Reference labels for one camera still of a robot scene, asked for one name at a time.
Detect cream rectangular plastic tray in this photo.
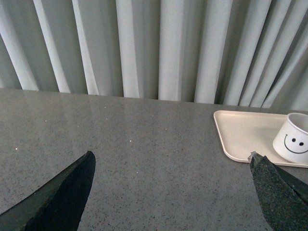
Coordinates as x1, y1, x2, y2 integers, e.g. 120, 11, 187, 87
214, 110, 308, 168

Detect white smiley mug black handle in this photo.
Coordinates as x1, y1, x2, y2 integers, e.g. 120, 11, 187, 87
272, 113, 308, 164

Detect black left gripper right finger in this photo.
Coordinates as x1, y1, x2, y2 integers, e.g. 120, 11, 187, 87
248, 151, 308, 231

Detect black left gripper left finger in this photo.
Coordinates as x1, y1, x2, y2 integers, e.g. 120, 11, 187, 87
0, 151, 96, 231

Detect white pleated curtain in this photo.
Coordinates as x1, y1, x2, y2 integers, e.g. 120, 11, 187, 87
0, 0, 308, 111

